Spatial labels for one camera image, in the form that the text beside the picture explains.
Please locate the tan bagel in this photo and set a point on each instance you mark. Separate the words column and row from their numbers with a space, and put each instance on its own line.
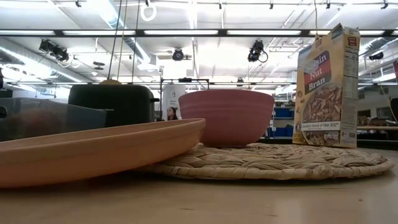
column 110, row 82

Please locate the long black frame beam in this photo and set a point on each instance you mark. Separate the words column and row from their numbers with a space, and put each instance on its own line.
column 222, row 32

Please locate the red yellow apple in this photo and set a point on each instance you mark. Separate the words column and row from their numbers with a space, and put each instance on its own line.
column 34, row 124

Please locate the white cylindrical tank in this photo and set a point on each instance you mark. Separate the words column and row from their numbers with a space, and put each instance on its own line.
column 173, row 96

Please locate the blue shelf bin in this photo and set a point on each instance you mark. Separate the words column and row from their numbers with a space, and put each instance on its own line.
column 283, row 112

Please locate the clear tinted plastic bin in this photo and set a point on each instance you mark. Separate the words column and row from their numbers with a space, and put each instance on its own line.
column 84, row 118

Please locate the round woven straw placemat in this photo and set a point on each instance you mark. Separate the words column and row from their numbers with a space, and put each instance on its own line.
column 280, row 161

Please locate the black round camera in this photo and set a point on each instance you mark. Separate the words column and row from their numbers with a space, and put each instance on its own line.
column 178, row 54

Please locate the black two-slot toaster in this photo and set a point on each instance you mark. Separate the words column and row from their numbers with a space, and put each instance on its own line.
column 124, row 102

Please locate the person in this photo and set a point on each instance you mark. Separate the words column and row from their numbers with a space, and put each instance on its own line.
column 172, row 114

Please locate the pink ribbed bowl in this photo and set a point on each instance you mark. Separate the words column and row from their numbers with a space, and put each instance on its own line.
column 227, row 118

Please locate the blue storage bin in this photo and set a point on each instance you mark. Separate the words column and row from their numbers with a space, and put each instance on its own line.
column 281, row 132

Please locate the small black camera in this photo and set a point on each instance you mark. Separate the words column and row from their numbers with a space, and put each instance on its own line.
column 376, row 56

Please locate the long black camera cluster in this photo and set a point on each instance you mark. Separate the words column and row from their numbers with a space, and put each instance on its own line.
column 56, row 51

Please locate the terracotta plate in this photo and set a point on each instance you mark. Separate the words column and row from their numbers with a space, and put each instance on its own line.
column 93, row 152

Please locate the yellow raisin bran cereal box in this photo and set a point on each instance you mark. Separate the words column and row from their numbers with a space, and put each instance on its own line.
column 323, row 102

